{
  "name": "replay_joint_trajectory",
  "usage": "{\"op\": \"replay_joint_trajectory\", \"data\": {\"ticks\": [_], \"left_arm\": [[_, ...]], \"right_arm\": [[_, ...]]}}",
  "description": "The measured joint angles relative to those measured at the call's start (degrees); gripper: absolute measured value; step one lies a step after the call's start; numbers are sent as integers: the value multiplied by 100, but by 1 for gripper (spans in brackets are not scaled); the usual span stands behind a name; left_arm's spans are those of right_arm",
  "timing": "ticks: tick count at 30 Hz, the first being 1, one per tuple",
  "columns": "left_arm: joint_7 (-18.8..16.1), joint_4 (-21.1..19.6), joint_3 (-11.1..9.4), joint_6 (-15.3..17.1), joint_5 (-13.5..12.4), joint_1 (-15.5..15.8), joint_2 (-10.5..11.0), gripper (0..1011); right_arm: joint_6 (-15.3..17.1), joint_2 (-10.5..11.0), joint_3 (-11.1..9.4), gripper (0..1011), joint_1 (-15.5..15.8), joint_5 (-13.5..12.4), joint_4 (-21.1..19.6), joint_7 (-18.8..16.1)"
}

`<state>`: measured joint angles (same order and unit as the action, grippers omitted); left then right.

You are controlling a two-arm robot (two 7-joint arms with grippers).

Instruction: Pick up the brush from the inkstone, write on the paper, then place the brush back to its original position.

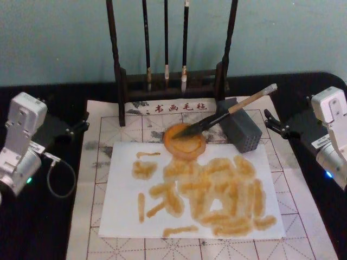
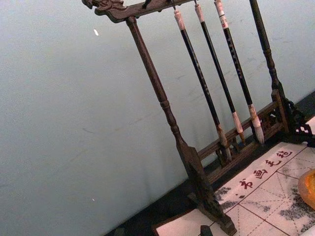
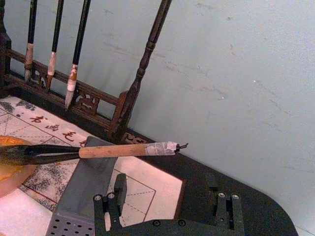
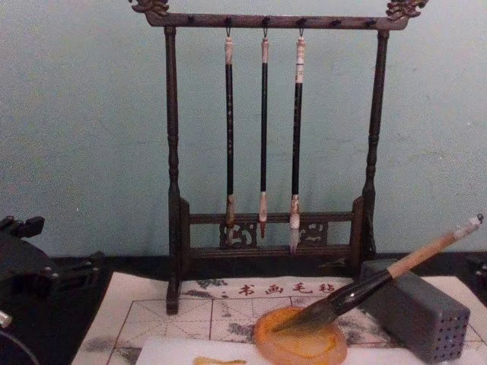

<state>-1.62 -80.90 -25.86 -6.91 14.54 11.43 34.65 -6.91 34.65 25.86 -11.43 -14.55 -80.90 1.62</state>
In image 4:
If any dark carved wooden brush rack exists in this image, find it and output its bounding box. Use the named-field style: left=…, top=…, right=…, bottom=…
left=129, top=0, right=427, bottom=316

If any white paper sheet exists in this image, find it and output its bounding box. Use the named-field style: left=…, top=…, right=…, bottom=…
left=134, top=335, right=487, bottom=365

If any black brush with brown tip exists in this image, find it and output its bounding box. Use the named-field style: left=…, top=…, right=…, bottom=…
left=224, top=36, right=236, bottom=245

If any large brown-handled calligraphy brush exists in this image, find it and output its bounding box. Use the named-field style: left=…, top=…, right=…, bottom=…
left=271, top=213, right=485, bottom=332

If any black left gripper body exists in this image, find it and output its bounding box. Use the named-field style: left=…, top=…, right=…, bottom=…
left=0, top=236, right=61, bottom=303

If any black table cloth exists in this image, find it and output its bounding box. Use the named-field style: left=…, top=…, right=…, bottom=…
left=0, top=249, right=487, bottom=365

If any thin black brush, reddish tip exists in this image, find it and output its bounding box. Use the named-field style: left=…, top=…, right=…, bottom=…
left=259, top=36, right=271, bottom=240

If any black brush with white label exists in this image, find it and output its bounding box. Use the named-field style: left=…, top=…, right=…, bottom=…
left=289, top=36, right=307, bottom=256

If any grey perforated rectangular block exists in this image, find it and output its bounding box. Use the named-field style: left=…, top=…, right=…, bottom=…
left=358, top=259, right=472, bottom=364

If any white gridded felt mat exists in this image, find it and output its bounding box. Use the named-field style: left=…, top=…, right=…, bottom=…
left=71, top=270, right=487, bottom=365

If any amber glass ink dish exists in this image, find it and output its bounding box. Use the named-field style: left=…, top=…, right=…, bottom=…
left=252, top=306, right=349, bottom=365

